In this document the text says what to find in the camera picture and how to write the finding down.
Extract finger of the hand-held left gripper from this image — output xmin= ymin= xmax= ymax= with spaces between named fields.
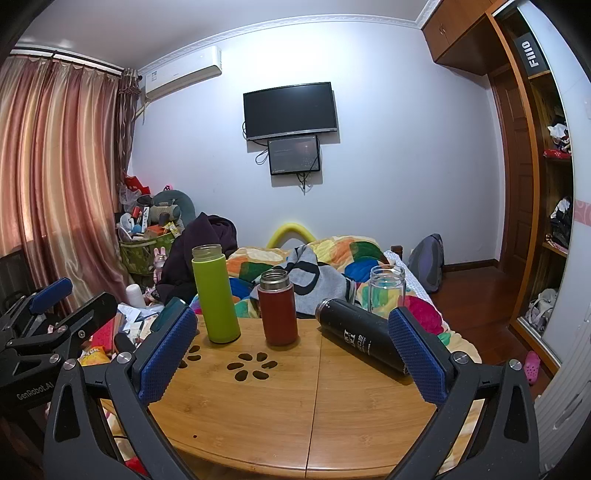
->
xmin=4 ymin=292 xmax=118 ymax=365
xmin=0 ymin=278 xmax=74 ymax=330

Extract colourful patchwork quilt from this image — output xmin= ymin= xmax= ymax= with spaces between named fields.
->
xmin=191 ymin=236 xmax=481 ymax=365

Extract pink slipper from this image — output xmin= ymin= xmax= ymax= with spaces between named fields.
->
xmin=523 ymin=351 xmax=541 ymax=385

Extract grey backpack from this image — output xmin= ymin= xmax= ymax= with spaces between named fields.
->
xmin=407 ymin=233 xmax=445 ymax=294

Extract grey plush toy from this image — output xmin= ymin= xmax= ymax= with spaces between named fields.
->
xmin=150 ymin=188 xmax=197 ymax=227

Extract red bag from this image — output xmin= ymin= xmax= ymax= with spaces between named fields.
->
xmin=122 ymin=174 xmax=151 ymax=195

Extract black storage box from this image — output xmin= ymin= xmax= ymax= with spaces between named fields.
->
xmin=512 ymin=31 xmax=552 ymax=77

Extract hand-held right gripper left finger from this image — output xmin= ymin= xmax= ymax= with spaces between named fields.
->
xmin=42 ymin=296 xmax=199 ymax=480

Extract clear glass cup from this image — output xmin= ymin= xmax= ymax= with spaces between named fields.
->
xmin=368 ymin=265 xmax=407 ymax=317

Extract brown patterned curtain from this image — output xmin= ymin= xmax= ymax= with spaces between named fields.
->
xmin=113 ymin=68 xmax=141 ymax=213

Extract grey blanket with black pattern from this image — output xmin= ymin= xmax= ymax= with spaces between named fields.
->
xmin=272 ymin=244 xmax=356 ymax=319

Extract black cup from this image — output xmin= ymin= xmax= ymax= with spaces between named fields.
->
xmin=315 ymin=298 xmax=416 ymax=376

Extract pink curtain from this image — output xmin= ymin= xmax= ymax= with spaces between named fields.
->
xmin=0 ymin=53 xmax=127 ymax=319

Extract orange snack packet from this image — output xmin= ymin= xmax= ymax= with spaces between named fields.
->
xmin=81 ymin=346 xmax=109 ymax=367

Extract yellow foam tube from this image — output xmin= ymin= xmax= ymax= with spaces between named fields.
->
xmin=267 ymin=223 xmax=319 ymax=250

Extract red cup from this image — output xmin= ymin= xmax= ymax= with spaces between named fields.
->
xmin=257 ymin=270 xmax=299 ymax=347

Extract black wall television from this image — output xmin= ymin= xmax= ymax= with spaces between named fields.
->
xmin=243 ymin=82 xmax=339 ymax=142

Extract white air conditioner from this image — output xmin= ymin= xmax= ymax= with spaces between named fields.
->
xmin=139 ymin=45 xmax=222 ymax=100

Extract white handbag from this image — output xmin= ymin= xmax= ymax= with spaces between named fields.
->
xmin=526 ymin=288 xmax=559 ymax=326

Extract wooden overhead cabinet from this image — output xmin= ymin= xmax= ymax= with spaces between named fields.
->
xmin=421 ymin=0 xmax=513 ymax=77

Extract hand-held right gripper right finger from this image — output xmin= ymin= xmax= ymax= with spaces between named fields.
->
xmin=385 ymin=306 xmax=541 ymax=480

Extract wooden wardrobe shelves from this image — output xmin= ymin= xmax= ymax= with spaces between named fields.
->
xmin=489 ymin=0 xmax=578 ymax=384

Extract small black wall monitor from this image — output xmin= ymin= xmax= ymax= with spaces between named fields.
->
xmin=267 ymin=136 xmax=321 ymax=176

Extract dark purple jacket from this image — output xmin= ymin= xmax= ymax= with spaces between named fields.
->
xmin=157 ymin=212 xmax=239 ymax=308

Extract green storage basket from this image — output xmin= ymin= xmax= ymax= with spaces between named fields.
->
xmin=119 ymin=231 xmax=178 ymax=278

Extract green cup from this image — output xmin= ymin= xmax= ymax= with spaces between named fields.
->
xmin=191 ymin=244 xmax=242 ymax=344

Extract wooden door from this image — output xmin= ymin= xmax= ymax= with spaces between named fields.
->
xmin=489 ymin=69 xmax=536 ymax=273

